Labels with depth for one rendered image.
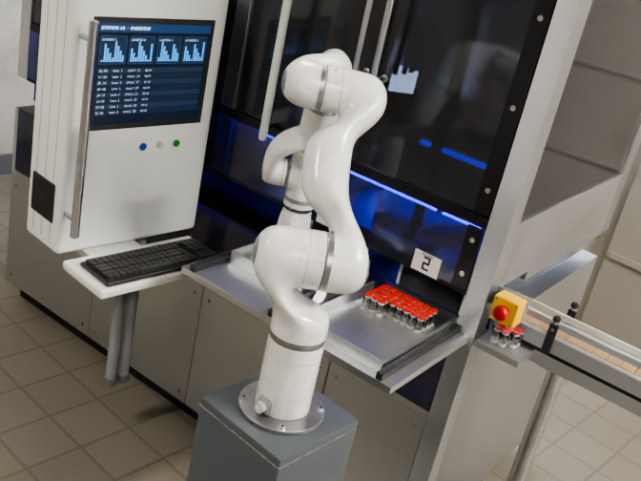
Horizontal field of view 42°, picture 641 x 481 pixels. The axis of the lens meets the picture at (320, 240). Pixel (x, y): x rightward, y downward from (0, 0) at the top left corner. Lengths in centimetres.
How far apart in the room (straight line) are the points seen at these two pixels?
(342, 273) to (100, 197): 103
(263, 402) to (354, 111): 64
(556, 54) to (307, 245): 80
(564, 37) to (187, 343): 168
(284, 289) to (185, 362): 144
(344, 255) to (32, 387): 191
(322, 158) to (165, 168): 94
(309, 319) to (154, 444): 149
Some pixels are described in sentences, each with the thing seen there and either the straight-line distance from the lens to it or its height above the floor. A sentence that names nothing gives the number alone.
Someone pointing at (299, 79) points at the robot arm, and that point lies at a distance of 177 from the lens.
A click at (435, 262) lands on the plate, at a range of 228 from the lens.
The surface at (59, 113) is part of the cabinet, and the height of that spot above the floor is 121.
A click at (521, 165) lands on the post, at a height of 137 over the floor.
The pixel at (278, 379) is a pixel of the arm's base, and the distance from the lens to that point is 174.
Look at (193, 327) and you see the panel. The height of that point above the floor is 41.
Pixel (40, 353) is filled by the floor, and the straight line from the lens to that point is 349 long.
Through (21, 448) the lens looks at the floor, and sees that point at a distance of 303.
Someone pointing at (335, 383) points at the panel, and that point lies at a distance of 260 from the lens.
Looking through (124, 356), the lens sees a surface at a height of 29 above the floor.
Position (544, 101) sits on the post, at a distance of 208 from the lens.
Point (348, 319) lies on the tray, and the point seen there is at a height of 88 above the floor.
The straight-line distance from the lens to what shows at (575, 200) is 261.
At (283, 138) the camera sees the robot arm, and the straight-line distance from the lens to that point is 212.
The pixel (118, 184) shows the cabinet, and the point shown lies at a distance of 247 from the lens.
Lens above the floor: 192
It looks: 23 degrees down
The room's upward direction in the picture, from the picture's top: 13 degrees clockwise
